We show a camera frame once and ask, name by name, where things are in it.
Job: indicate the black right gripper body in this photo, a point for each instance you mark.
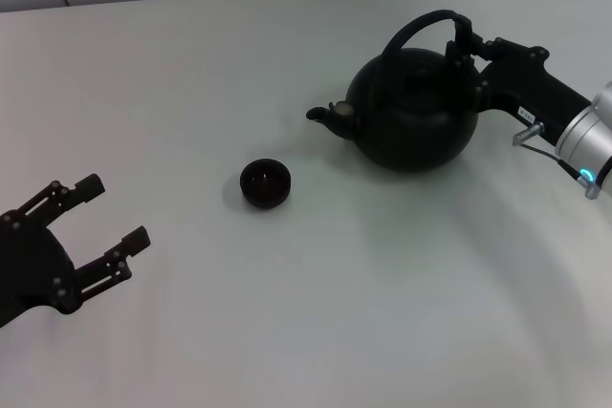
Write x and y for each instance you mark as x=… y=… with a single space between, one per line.
x=521 y=83

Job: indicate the small black teacup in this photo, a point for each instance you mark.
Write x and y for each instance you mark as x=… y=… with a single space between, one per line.
x=265 y=184

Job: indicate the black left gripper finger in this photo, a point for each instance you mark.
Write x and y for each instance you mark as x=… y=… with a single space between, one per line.
x=136 y=241
x=91 y=186

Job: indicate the black round teapot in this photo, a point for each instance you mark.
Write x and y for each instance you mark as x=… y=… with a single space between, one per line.
x=406 y=131

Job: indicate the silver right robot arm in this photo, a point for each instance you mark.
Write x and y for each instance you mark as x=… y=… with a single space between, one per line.
x=588 y=135

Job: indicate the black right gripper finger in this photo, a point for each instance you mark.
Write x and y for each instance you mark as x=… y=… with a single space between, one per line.
x=487 y=47
x=459 y=57

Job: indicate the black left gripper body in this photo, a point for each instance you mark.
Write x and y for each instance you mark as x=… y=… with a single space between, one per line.
x=33 y=264

